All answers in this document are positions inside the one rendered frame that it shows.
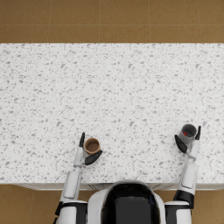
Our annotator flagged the grey cup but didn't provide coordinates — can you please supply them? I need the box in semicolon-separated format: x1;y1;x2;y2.
178;123;199;145

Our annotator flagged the brown paper cup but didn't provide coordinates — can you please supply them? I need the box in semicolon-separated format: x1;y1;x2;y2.
83;137;102;155

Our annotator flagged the robot body dark round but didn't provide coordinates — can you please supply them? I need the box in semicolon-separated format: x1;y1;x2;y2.
87;179;167;224

